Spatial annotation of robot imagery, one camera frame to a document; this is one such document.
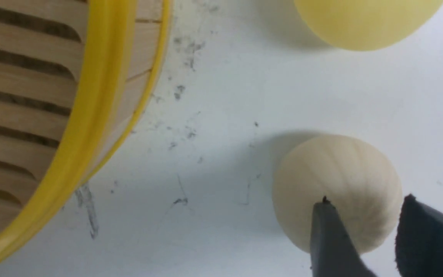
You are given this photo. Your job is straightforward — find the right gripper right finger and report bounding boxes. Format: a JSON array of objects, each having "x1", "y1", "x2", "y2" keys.
[{"x1": 395, "y1": 194, "x2": 443, "y2": 277}]

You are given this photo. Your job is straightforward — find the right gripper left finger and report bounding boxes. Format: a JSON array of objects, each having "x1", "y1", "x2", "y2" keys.
[{"x1": 310, "y1": 197, "x2": 376, "y2": 277}]

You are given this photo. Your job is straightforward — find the white bun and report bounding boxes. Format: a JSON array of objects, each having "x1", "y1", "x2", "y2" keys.
[{"x1": 272, "y1": 134, "x2": 403, "y2": 254}]

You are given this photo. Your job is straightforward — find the bamboo steamer tray yellow rim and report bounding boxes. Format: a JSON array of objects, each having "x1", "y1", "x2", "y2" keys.
[{"x1": 0, "y1": 0, "x2": 173, "y2": 262}]

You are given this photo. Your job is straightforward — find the yellow bun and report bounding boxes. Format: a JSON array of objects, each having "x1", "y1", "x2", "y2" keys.
[{"x1": 294, "y1": 0, "x2": 443, "y2": 51}]

